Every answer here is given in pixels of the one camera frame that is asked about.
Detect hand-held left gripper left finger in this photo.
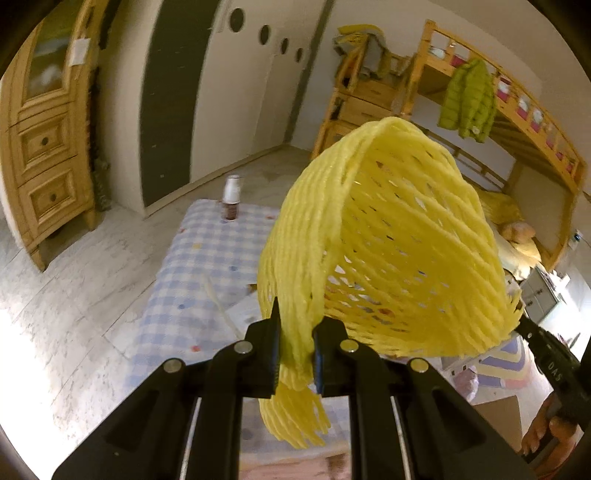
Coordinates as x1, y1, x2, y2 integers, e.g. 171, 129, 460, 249
51, 298, 283, 480

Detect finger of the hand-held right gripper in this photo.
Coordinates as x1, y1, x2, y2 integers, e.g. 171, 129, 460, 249
515, 316, 556, 357

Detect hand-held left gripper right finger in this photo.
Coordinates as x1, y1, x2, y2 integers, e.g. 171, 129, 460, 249
312, 316, 536, 480

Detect pink plastic bag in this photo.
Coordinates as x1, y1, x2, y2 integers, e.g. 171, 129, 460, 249
452, 364, 481, 407

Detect yellow foam fruit net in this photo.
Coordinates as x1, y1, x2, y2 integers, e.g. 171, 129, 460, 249
256, 116, 525, 449

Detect person's right hand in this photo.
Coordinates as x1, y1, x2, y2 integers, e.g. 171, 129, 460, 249
521, 392, 580, 462

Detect small grey cabinet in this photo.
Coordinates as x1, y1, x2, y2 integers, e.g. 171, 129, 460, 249
519, 268, 571, 319

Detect pastel striped rug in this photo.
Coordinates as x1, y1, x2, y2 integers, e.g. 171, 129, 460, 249
438, 332, 555, 393

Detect brown cardboard box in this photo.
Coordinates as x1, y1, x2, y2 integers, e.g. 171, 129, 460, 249
471, 394, 525, 453

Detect blue checked tablecloth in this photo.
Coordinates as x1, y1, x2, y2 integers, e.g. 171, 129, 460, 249
127, 198, 352, 462

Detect yellow blanket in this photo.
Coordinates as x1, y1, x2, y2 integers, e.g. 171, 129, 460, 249
475, 189, 543, 278

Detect white-capped brown bottle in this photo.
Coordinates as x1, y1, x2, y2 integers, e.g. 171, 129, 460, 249
222, 174, 243, 223

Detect wooden bunk bed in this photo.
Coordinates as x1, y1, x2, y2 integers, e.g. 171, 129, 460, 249
402, 19, 583, 273

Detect green puffer jacket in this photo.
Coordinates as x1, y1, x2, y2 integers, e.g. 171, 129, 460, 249
437, 58, 498, 144

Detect wooden stair drawers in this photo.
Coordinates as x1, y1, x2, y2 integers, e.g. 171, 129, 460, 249
311, 51, 416, 162

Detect white wardrobe with round holes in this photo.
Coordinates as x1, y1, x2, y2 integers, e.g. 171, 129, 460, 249
194, 0, 333, 185

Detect dark grey door panel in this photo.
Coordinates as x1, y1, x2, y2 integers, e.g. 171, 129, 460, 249
140, 0, 222, 208

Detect pile of yellow clothes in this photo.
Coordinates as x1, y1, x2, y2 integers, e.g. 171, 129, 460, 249
333, 25, 407, 93

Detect wooden cabinet with drawers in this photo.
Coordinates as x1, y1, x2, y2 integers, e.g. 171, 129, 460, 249
0, 0, 100, 273

